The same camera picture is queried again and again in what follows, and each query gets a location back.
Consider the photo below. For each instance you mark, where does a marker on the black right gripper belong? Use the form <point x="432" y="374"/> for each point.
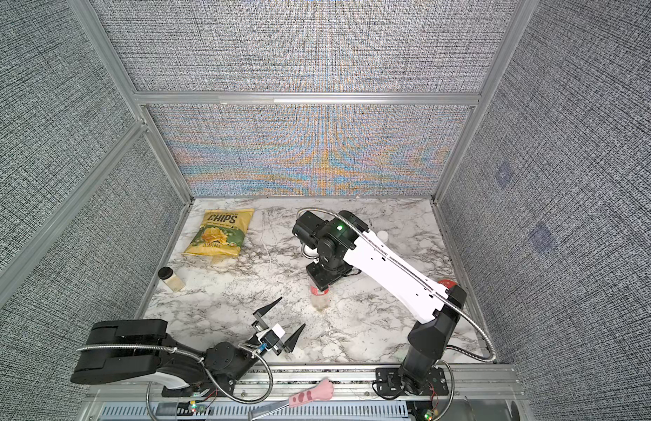
<point x="323" y="279"/>

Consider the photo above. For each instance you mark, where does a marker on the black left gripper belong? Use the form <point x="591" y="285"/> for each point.
<point x="258" y="313"/>

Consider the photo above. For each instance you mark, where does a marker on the clear bottle red label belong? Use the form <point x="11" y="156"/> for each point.
<point x="320" y="299"/>

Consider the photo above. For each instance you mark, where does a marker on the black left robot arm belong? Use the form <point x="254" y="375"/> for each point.
<point x="142" y="350"/>

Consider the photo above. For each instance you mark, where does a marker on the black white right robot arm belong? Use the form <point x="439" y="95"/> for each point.
<point x="437" y="312"/>

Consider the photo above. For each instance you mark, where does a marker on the pink cat paw stick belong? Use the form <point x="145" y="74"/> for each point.
<point x="323" y="391"/>

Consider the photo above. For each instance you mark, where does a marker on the yellow green chips bag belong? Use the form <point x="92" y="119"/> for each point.
<point x="221" y="233"/>

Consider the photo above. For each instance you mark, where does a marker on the small jar black lid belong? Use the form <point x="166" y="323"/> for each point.
<point x="170" y="279"/>

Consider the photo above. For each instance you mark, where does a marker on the round gold tin red lid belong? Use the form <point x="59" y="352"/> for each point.
<point x="448" y="284"/>

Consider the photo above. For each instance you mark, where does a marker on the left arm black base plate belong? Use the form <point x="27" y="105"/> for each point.
<point x="199" y="392"/>

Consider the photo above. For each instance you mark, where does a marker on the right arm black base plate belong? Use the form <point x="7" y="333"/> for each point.
<point x="394" y="381"/>

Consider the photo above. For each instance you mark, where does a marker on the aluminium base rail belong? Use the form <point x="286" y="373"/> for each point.
<point x="478" y="392"/>

